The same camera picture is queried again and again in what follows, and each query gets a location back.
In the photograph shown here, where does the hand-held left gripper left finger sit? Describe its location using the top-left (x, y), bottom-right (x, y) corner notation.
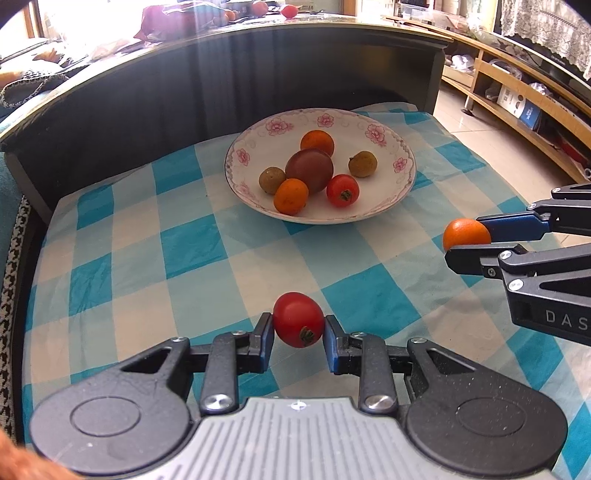
top-left (105, 312), bottom-right (277, 415)

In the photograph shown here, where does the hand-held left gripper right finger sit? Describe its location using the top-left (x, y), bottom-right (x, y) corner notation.
top-left (324, 316), bottom-right (490, 415)

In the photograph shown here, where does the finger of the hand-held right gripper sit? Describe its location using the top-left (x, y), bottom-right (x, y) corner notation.
top-left (476, 183), bottom-right (591, 243)
top-left (445, 244), bottom-right (591, 283)

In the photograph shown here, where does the small orange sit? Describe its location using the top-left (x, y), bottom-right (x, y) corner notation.
top-left (274, 178), bottom-right (310, 216)
top-left (300, 130), bottom-right (335, 158)
top-left (442, 218), bottom-right (492, 252)

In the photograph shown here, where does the red cherry tomato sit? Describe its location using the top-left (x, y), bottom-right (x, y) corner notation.
top-left (273, 292), bottom-right (326, 349)
top-left (326, 174), bottom-right (360, 208)

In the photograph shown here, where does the white floral plate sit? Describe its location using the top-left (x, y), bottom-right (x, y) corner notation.
top-left (225, 108), bottom-right (417, 225)

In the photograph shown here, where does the brown longan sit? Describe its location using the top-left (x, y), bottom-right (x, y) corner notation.
top-left (259, 167), bottom-right (287, 195)
top-left (348, 151), bottom-right (378, 178)

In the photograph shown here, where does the large dark red tomato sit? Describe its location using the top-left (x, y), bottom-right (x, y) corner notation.
top-left (285, 148), bottom-right (334, 195)

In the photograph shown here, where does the person's left forearm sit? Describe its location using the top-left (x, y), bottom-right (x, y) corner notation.
top-left (0, 431), bottom-right (72, 480)

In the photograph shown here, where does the blue white checked tablecloth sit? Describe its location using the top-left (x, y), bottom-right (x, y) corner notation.
top-left (21, 102), bottom-right (591, 480)

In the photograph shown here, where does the blue white box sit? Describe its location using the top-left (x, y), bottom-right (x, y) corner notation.
top-left (498, 85), bottom-right (541, 127)

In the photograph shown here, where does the wooden television cabinet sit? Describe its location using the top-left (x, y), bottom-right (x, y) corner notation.
top-left (383, 14), bottom-right (591, 185)

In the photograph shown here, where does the black television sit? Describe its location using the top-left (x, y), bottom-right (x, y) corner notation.
top-left (492, 25), bottom-right (591, 97)

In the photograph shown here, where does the white lace cloth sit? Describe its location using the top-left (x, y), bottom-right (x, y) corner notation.
top-left (501, 0), bottom-right (591, 81)

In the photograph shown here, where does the red bag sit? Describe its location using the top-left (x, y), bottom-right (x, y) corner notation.
top-left (134, 4), bottom-right (229, 40)

